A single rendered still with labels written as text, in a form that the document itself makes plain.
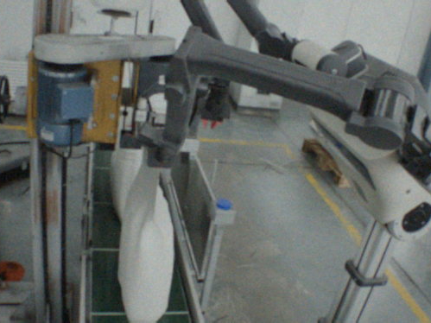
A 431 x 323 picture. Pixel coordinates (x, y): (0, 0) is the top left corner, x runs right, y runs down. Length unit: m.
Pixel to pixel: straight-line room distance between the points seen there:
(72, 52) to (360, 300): 1.12
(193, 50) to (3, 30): 3.70
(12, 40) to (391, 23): 4.95
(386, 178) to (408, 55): 6.15
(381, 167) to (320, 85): 0.28
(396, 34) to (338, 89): 6.14
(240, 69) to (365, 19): 5.82
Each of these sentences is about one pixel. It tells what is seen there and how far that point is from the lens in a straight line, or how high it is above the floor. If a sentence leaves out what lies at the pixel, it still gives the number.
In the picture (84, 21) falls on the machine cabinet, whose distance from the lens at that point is 4.29.
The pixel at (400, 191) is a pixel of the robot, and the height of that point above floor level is 1.32.
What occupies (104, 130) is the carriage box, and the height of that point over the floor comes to 1.07.
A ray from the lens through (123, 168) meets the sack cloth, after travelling 2.22.
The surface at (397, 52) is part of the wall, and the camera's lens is 6.96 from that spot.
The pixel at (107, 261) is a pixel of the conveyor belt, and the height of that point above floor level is 0.38.
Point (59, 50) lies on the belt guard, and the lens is 1.33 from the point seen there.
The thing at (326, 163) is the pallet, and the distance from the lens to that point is 4.43.
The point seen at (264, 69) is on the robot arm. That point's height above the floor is 1.55.
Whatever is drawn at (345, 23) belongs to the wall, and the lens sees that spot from 6.40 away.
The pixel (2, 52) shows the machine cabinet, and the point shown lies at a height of 0.66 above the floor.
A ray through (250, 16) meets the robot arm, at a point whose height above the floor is 1.58.
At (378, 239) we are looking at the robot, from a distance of 1.30.
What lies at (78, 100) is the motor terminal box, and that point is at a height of 1.27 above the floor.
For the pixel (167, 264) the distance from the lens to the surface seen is 1.61.
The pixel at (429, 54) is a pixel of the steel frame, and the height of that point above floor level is 1.06.
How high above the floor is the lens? 1.70
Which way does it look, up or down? 24 degrees down
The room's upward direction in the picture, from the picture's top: 11 degrees clockwise
